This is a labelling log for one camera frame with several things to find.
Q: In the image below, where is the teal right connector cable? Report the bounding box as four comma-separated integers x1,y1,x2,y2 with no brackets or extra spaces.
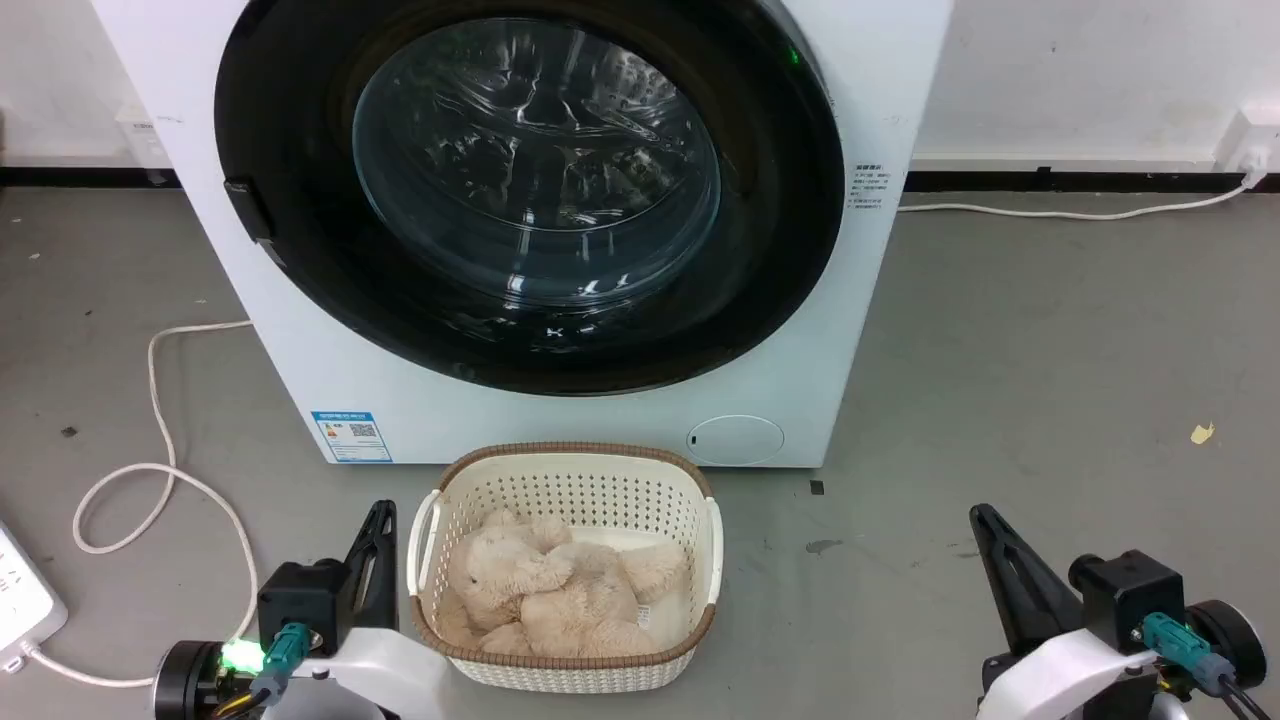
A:
1142,612,1280,720

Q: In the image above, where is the white wall socket with plug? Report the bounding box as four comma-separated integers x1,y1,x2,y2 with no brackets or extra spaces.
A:
1213,108,1280,186

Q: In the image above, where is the teal connector cable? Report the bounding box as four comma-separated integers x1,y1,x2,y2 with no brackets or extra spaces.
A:
215,622,313,720
1142,612,1280,720

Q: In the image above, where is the thin straight white cable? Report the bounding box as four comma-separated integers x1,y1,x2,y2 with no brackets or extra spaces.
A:
897,172,1263,221

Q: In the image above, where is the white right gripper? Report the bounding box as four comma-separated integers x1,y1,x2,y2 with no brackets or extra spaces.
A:
970,503,1166,720

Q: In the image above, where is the teal left connector cable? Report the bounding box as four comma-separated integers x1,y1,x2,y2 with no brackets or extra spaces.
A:
215,622,313,720

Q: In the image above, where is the blue energy label sticker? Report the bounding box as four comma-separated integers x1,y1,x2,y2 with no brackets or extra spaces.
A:
310,410,394,464

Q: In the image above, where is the long looped white power cable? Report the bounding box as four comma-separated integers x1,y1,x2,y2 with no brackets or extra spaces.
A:
20,320,259,689

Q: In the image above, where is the beige plush teddy bear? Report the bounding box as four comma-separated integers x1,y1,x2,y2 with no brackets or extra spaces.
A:
440,510,693,658

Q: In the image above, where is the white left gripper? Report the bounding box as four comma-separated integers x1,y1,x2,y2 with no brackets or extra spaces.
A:
265,500,453,720

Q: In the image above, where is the white front-load washing machine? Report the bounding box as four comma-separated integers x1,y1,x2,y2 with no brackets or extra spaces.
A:
90,0,953,469

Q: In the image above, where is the round black glass washer door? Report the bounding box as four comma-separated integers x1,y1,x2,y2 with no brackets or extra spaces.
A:
214,0,846,396

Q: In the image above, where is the round white filter cover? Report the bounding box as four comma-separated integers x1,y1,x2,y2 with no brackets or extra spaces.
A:
686,414,786,467

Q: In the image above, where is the white power strip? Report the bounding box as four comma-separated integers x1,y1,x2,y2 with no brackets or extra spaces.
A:
0,520,69,673

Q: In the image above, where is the cream plastic laundry basket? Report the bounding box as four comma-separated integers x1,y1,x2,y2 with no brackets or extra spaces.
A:
407,442,724,694

